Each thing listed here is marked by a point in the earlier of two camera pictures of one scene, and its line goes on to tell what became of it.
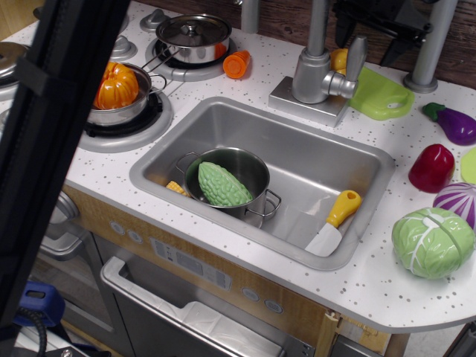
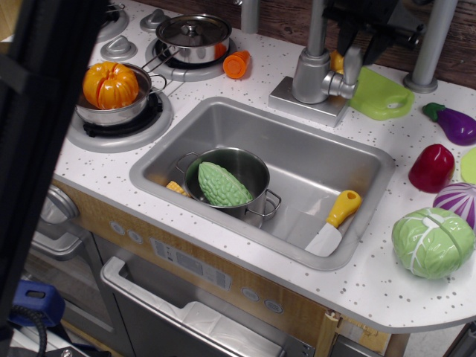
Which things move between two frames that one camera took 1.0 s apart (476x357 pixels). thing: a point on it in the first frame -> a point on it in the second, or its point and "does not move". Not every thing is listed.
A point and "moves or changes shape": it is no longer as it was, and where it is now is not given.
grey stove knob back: (151, 21) does not move
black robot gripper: (407, 18) -> (389, 15)
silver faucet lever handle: (335, 83) moves or changes shape
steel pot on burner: (146, 85) does not move
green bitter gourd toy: (221, 187) does not move
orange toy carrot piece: (234, 65) does not move
